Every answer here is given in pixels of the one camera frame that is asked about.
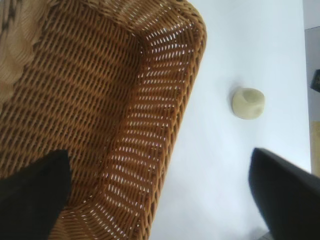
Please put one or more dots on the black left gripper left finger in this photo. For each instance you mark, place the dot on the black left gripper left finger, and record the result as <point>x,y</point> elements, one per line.
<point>30,197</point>

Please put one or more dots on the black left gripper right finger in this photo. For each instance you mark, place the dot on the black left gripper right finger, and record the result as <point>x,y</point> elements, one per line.
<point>290,197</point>

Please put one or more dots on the pale yellow egg yolk pastry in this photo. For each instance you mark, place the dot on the pale yellow egg yolk pastry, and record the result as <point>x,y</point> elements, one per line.
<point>247,103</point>

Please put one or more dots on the brown woven wicker basket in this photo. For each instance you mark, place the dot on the brown woven wicker basket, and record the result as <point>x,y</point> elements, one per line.
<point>82,100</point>

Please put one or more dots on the dark box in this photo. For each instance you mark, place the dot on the dark box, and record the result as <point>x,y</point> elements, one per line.
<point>316,80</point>

